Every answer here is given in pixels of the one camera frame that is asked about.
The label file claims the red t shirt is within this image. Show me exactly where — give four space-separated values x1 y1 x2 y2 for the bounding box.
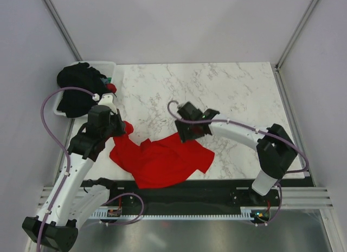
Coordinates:
109 122 215 189

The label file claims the white plastic basket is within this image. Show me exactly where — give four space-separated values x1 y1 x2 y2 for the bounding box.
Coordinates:
53 61 118 119

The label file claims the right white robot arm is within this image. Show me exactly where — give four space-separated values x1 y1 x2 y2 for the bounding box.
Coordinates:
175 101 298 205

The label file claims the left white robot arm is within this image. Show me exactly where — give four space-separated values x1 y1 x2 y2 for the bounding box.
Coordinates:
22 105 126 251

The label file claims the black t shirt pile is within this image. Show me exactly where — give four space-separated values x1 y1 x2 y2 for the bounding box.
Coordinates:
56 62 118 119

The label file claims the red cloth in basket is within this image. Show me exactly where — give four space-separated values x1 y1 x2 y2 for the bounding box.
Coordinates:
106 83 117 94

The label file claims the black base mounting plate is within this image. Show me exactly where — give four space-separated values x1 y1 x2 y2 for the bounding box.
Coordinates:
81 178 281 216

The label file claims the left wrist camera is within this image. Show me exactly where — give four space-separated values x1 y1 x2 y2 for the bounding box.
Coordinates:
92 93 117 113

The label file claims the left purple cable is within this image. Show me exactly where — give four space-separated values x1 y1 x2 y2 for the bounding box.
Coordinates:
35 86 144 252

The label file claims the white slotted cable duct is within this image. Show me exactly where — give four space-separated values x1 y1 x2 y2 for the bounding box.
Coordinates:
88 207 270 221

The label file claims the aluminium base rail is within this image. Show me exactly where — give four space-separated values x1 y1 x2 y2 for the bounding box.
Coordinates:
38 186 333 209

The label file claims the left aluminium frame post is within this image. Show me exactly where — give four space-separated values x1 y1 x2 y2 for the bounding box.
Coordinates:
42 0 83 61

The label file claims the aluminium frame post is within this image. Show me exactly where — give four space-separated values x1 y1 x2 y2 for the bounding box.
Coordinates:
272 0 321 73
42 0 83 61

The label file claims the right aluminium frame post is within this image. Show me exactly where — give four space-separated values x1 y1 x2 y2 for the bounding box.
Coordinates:
272 0 321 73

